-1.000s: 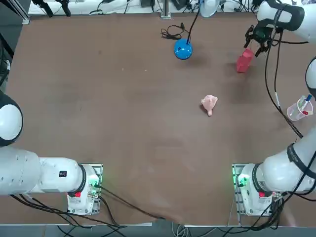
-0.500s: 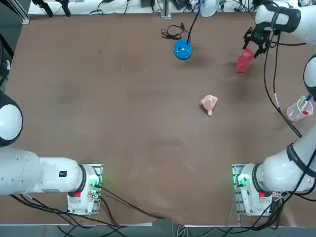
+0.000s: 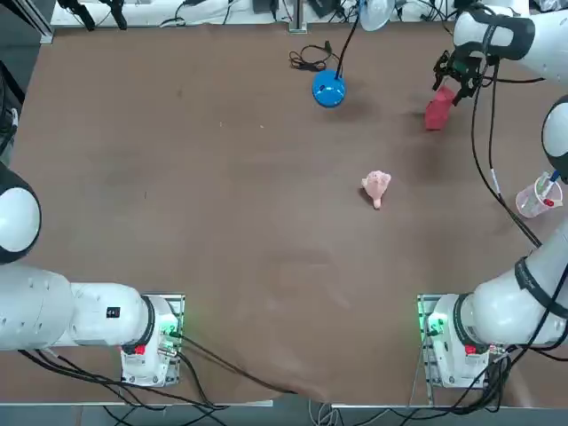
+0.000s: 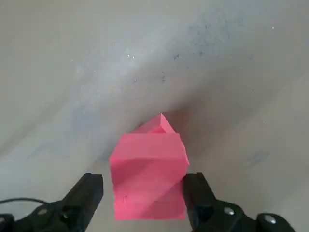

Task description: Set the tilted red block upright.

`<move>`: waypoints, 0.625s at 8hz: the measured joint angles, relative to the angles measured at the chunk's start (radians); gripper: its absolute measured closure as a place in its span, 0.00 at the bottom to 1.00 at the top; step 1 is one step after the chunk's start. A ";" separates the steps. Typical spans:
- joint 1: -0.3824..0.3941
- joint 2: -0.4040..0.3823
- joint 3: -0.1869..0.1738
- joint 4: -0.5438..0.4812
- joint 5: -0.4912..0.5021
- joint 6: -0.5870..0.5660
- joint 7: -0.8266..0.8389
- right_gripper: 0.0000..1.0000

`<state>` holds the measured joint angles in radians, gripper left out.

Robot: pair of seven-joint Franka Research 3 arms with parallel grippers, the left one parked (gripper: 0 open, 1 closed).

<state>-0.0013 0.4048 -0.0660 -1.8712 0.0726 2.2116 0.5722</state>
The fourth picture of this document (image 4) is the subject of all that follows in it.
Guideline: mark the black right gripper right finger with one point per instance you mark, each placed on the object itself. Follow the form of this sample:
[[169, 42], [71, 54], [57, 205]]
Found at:
[[200, 200]]

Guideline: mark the red foam block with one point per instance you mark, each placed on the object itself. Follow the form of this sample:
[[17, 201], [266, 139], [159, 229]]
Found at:
[[147, 169]]

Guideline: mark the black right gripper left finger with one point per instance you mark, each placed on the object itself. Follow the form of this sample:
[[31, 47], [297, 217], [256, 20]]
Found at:
[[82, 200]]

